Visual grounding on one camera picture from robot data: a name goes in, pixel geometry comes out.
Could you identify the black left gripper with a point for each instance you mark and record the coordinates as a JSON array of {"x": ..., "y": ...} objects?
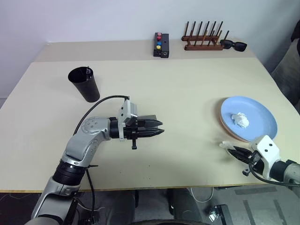
[{"x": 134, "y": 131}]

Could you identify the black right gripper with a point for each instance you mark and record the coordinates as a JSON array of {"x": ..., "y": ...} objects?
[{"x": 256, "y": 161}]

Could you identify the white tissue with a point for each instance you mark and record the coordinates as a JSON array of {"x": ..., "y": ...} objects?
[
  {"x": 225, "y": 144},
  {"x": 241, "y": 120}
]

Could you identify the blue plate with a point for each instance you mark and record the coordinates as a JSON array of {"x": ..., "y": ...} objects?
[{"x": 257, "y": 117}]

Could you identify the black gel pen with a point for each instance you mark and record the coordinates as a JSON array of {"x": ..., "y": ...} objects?
[{"x": 88, "y": 70}]

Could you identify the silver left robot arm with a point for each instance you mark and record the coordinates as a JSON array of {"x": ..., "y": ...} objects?
[{"x": 79, "y": 145}]

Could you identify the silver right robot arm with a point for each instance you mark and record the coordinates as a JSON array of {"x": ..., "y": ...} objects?
[{"x": 291, "y": 172}]

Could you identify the black plastic cup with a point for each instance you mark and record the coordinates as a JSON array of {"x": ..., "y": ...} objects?
[{"x": 87, "y": 91}]

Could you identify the dark rounded shape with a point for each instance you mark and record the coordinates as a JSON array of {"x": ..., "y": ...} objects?
[{"x": 117, "y": 204}]

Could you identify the black box with coloured buttons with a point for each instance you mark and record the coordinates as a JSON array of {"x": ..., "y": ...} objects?
[{"x": 165, "y": 45}]

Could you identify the dark wooden peg rack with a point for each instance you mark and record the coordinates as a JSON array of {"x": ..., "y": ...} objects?
[{"x": 201, "y": 47}]

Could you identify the black sunglasses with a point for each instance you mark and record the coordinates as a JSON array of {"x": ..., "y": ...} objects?
[{"x": 239, "y": 45}]

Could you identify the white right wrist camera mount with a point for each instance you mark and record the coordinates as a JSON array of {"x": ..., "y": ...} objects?
[{"x": 267, "y": 145}]

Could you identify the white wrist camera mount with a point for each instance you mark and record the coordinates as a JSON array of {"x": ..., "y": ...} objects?
[
  {"x": 267, "y": 145},
  {"x": 125, "y": 110}
]

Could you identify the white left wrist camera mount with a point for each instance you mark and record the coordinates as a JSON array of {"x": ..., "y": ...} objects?
[{"x": 125, "y": 110}]

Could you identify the black metal floor bracket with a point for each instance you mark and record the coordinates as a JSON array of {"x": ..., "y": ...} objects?
[{"x": 219, "y": 214}]

